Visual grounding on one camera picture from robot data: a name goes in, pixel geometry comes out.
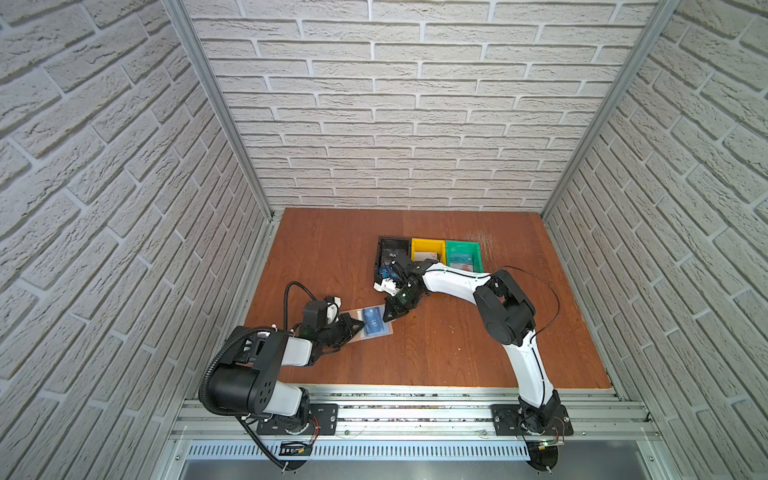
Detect blue credit card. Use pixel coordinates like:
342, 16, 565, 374
362, 306, 389, 337

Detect tan leather card holder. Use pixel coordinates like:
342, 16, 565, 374
348, 304, 393, 343

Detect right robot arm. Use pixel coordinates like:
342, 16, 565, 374
374, 253, 561, 434

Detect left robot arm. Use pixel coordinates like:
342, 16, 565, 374
198, 297, 365, 425

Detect cards in green bin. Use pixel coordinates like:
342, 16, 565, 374
448, 252, 475, 272

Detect yellow storage bin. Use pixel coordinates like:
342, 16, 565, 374
411, 238, 447, 264

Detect black storage bin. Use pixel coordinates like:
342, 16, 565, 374
374, 237, 411, 283

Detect green storage bin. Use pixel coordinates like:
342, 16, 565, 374
446, 240, 484, 273

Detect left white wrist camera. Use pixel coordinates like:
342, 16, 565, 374
325, 296, 341, 324

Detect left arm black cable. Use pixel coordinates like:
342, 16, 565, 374
283, 281, 316, 330

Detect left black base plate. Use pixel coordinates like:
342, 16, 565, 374
256, 403, 339, 437

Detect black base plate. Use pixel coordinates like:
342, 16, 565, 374
256, 403, 339, 437
490, 404, 574, 438

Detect aluminium rail frame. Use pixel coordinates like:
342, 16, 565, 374
167, 383, 667, 463

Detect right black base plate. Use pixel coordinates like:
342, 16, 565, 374
490, 404, 574, 438

